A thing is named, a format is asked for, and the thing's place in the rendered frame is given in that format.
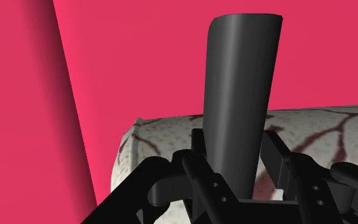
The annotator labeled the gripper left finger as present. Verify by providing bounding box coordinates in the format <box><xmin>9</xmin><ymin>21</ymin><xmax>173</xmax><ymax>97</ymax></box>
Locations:
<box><xmin>81</xmin><ymin>128</ymin><xmax>241</xmax><ymax>224</ymax></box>

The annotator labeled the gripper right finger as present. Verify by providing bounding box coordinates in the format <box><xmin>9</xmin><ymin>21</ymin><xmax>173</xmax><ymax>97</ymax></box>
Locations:
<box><xmin>260</xmin><ymin>130</ymin><xmax>358</xmax><ymax>224</ymax></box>

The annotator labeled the dark grey tapered cup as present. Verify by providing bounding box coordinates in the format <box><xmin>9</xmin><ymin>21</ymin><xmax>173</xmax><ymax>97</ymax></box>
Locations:
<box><xmin>202</xmin><ymin>13</ymin><xmax>284</xmax><ymax>200</ymax></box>

